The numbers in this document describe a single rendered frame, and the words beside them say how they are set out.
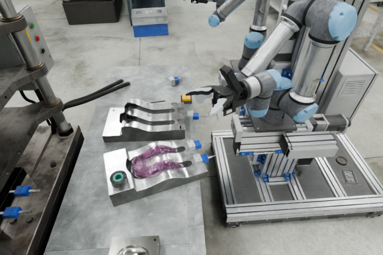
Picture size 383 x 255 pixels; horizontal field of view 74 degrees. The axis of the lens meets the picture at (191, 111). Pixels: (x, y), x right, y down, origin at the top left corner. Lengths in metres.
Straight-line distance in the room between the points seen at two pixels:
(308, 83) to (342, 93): 0.52
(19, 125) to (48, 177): 0.32
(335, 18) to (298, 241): 1.68
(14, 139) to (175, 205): 0.86
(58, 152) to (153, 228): 0.77
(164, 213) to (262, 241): 1.05
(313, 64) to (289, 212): 1.25
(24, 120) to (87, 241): 0.72
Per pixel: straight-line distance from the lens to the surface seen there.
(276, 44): 1.09
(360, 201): 2.36
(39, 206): 1.55
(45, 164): 1.70
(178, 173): 1.34
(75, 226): 1.40
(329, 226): 2.41
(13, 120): 1.66
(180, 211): 1.32
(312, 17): 1.06
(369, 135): 3.30
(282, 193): 2.16
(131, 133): 1.56
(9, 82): 1.47
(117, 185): 1.27
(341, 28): 1.04
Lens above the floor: 1.98
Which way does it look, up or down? 42 degrees down
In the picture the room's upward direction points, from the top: straight up
